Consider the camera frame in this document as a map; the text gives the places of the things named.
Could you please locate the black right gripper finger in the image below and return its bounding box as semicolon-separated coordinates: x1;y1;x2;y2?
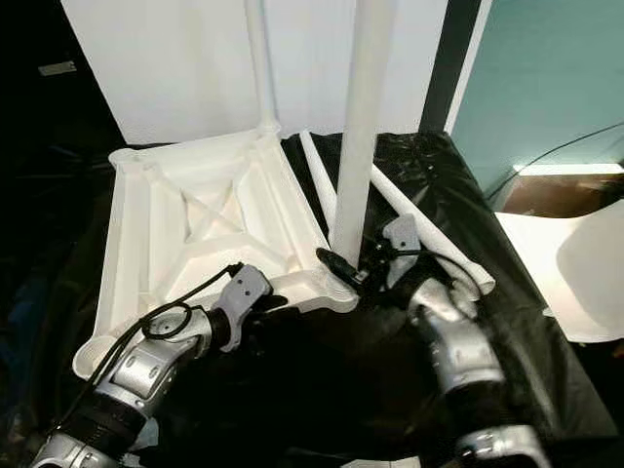
314;247;364;290

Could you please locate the white plastic children table top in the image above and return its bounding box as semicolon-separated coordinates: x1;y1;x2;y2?
73;127;360;381

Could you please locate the black plastic sheet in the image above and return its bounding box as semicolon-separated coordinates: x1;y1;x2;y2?
0;127;601;468

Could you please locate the white plastic shell chair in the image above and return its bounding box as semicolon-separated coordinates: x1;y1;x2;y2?
492;200;624;342

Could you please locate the large white board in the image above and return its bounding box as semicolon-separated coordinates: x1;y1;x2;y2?
60;0;449;145

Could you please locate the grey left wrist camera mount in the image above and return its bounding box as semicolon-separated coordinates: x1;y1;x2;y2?
213;265;272;350

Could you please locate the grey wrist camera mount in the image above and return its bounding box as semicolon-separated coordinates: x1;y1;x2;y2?
383;214;420;289
213;265;272;350

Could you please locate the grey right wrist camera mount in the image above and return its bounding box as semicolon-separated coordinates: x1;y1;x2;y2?
383;214;420;289

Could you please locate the thin black wall cable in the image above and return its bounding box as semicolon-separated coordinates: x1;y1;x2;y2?
487;122;624;201

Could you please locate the dark grey post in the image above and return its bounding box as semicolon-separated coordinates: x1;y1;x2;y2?
419;0;484;133

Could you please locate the small grey wall label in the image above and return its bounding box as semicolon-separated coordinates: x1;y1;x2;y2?
39;60;77;77

